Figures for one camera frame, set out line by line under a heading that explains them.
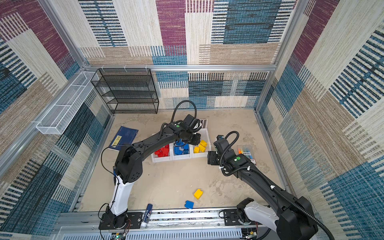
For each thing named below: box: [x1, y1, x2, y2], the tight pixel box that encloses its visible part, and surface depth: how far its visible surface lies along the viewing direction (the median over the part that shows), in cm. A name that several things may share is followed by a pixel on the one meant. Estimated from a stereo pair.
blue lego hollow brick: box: [183, 143, 190, 155], surface depth 97 cm
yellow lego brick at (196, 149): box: [193, 146, 200, 154], surface depth 96 cm
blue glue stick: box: [141, 203, 153, 228], surface depth 75 cm
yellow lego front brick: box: [193, 188, 204, 200], surface depth 81 cm
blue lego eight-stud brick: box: [173, 146, 183, 155], surface depth 96 cm
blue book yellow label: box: [108, 126, 139, 151], surface depth 106 cm
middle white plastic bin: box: [171, 142, 193, 161], surface depth 93 cm
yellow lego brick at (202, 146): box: [198, 142, 208, 153], surface depth 98 cm
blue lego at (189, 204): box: [184, 200, 195, 209], surface depth 79 cm
